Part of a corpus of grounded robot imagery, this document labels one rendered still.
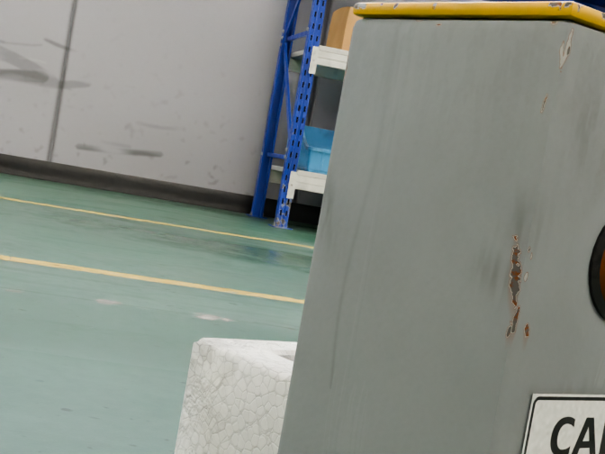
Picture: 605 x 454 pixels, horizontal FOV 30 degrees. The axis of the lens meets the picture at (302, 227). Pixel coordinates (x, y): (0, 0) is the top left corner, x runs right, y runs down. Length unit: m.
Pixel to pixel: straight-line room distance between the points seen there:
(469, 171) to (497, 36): 0.03
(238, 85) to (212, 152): 0.35
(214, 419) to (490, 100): 0.32
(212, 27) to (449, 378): 5.28
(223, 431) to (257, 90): 5.02
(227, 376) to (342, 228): 0.26
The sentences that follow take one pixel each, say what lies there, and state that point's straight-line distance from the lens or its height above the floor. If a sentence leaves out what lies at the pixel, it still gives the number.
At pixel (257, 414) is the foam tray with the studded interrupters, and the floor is 0.16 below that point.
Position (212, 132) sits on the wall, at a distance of 5.49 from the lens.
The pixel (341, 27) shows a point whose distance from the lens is 4.99.
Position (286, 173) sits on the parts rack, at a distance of 4.80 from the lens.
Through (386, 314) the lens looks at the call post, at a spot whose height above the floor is 0.24.
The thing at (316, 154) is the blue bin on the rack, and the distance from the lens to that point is 4.87.
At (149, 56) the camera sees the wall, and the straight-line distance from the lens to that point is 5.47.
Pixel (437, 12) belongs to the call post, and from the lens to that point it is 0.27.
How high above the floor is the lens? 0.27
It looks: 3 degrees down
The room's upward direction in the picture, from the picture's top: 10 degrees clockwise
